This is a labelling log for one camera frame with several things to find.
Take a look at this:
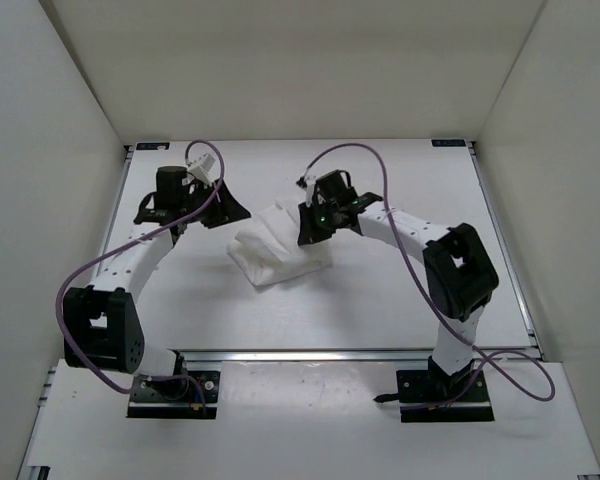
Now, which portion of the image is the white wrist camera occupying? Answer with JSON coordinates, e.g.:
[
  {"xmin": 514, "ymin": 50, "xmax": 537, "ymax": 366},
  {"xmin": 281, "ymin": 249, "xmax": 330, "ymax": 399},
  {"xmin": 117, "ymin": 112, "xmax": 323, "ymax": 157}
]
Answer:
[
  {"xmin": 296, "ymin": 171, "xmax": 316, "ymax": 207},
  {"xmin": 185, "ymin": 153, "xmax": 216, "ymax": 186}
]

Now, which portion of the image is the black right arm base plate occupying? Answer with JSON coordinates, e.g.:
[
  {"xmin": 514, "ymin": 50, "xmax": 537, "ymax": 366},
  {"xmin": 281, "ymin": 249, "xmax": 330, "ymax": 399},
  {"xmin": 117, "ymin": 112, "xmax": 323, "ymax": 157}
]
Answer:
[{"xmin": 373, "ymin": 370, "xmax": 495, "ymax": 423}]

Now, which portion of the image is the white pleated skirt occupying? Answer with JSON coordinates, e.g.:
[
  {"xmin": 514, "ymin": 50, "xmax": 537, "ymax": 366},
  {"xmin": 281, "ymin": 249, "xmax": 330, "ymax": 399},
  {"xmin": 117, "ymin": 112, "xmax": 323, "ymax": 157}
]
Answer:
[{"xmin": 226, "ymin": 196, "xmax": 333, "ymax": 288}]

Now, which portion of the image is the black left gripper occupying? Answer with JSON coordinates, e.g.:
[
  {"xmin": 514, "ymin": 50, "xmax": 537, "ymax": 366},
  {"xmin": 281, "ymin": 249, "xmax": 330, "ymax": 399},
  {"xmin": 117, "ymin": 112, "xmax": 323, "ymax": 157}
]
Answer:
[{"xmin": 182, "ymin": 175, "xmax": 252, "ymax": 227}]

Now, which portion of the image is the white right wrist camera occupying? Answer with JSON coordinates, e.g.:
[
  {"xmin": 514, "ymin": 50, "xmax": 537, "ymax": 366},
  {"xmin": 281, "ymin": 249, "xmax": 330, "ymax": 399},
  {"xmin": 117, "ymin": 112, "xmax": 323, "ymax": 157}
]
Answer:
[{"xmin": 296, "ymin": 171, "xmax": 316, "ymax": 207}]

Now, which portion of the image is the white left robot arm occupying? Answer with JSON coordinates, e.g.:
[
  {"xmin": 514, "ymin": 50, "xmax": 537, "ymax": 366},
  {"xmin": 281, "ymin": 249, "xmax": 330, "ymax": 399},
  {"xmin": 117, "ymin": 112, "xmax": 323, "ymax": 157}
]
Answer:
[{"xmin": 62, "ymin": 166, "xmax": 251, "ymax": 398}]

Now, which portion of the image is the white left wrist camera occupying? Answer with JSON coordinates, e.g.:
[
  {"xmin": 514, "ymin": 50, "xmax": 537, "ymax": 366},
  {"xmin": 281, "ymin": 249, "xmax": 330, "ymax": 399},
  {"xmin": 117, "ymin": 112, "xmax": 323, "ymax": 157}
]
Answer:
[{"xmin": 185, "ymin": 153, "xmax": 216, "ymax": 186}]

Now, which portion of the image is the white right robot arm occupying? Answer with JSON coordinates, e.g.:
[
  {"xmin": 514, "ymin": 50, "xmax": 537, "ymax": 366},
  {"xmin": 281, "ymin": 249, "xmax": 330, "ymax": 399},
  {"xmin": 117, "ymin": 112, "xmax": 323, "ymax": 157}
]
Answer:
[{"xmin": 297, "ymin": 170, "xmax": 499, "ymax": 401}]

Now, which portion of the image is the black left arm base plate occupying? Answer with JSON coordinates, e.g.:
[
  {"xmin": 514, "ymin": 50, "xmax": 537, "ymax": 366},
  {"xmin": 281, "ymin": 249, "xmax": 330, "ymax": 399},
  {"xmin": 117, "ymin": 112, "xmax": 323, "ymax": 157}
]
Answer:
[{"xmin": 127, "ymin": 368, "xmax": 221, "ymax": 420}]

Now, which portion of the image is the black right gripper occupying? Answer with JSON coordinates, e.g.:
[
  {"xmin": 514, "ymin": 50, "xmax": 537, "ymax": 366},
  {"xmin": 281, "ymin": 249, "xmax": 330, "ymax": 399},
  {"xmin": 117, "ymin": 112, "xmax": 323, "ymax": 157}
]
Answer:
[{"xmin": 298, "ymin": 199, "xmax": 339, "ymax": 247}]

